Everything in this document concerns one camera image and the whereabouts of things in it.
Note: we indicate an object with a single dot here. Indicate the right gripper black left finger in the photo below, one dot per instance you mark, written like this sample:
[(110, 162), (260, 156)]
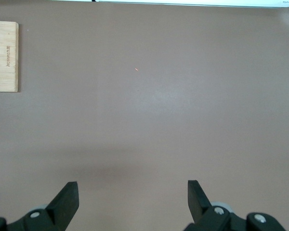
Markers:
[(60, 204)]

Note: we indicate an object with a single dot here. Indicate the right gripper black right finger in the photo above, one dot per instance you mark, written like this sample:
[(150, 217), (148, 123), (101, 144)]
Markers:
[(200, 207)]

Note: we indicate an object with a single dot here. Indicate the bamboo cutting board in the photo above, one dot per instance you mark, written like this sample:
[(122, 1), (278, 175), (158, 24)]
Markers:
[(4, 72)]

